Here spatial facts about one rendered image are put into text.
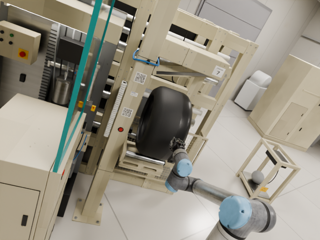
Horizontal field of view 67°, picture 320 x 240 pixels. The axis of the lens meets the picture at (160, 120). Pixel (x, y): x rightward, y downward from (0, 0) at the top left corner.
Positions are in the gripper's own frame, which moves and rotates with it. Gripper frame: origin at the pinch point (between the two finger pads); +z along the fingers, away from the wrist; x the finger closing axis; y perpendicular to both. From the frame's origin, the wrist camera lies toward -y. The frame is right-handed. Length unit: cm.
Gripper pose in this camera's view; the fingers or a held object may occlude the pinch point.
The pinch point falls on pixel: (173, 142)
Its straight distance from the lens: 170.3
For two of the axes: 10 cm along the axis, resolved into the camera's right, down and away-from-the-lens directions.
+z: -1.2, -3.9, 9.1
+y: 3.6, -8.7, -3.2
